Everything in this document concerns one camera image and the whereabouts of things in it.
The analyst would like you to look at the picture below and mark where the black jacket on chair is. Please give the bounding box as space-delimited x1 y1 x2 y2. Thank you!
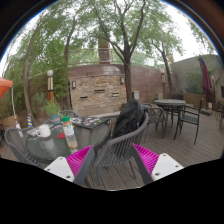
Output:
113 99 145 138

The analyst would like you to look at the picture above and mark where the white ceramic mug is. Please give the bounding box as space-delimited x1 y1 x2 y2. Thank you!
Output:
36 124 51 138

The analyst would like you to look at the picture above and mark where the grey woven chair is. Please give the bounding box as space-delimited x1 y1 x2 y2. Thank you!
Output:
142 104 167 139
4 127 43 168
73 109 154 188

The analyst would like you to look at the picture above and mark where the large central tree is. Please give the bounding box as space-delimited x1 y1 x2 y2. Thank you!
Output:
83 0 178 100

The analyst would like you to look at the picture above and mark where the wooden lamp post with globe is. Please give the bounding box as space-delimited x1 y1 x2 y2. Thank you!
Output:
47 70 54 103

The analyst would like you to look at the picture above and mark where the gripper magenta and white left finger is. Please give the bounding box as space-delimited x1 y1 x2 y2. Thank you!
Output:
45 145 93 183

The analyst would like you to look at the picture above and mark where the grey woven chair middle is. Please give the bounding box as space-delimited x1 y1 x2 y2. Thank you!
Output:
142 104 167 139

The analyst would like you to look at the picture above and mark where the black metal chair right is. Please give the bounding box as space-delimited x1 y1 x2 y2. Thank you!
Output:
173 98 204 145

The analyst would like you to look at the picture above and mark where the potted green plant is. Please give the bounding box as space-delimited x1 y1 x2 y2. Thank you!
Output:
44 101 61 125

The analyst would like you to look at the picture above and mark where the orange canopy tent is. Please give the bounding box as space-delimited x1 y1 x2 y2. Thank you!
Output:
0 77 13 99

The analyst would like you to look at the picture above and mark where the dark printed board on table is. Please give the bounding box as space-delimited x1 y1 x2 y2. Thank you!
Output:
71 116 108 129

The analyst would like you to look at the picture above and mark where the plastic bottle with green cap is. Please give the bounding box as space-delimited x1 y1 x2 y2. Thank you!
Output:
62 116 78 149

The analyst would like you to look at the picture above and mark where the folded maroon parasol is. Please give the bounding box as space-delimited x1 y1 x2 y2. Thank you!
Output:
199 56 212 101

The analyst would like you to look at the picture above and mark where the round glass patio table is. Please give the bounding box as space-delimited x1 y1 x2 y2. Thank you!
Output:
26 118 111 164

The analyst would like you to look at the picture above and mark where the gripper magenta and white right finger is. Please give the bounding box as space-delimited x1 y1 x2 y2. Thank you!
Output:
132 144 183 181

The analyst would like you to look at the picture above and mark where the red round coaster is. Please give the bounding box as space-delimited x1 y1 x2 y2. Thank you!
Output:
57 133 65 139

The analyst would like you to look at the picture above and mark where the round dark table background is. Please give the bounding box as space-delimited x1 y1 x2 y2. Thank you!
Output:
155 99 186 134

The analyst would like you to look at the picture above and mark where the grey woven chair left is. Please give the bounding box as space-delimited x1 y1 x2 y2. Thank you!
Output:
4 127 43 168

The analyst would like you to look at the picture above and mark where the grey woven chair front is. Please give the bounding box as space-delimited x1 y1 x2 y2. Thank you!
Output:
73 109 154 188

